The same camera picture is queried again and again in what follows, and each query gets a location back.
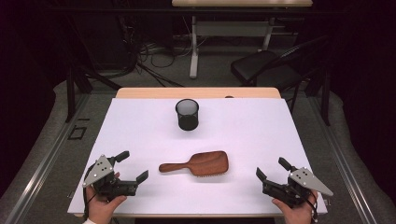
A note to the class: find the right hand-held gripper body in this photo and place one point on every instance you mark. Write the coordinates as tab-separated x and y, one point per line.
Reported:
306	182

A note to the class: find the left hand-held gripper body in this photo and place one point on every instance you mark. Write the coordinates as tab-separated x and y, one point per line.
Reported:
99	172

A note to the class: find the brown wooden hairbrush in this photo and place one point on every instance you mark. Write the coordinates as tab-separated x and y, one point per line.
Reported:
207	163

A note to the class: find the black mesh pen holder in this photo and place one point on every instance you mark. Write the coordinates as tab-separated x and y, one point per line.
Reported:
187	119

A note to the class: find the person's right hand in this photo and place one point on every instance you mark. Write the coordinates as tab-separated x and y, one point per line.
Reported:
297	214

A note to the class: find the person's left hand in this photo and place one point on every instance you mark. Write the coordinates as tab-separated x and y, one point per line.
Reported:
101	210

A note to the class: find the white table mat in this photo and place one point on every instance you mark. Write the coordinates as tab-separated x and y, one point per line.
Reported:
218	133

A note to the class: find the light wooden table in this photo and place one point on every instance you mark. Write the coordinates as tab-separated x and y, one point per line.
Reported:
149	92

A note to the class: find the black metal stand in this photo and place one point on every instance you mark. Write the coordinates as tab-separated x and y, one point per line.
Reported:
71	96

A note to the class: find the black folding chair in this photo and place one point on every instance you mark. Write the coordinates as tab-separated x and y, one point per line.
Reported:
258	67

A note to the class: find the dark curtain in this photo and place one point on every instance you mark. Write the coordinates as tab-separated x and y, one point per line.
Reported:
21	93
370	93

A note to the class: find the white-framed desk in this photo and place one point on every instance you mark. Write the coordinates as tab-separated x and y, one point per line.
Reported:
232	28

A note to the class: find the metal floor rail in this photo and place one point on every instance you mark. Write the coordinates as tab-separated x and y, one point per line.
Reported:
345	168
43	165

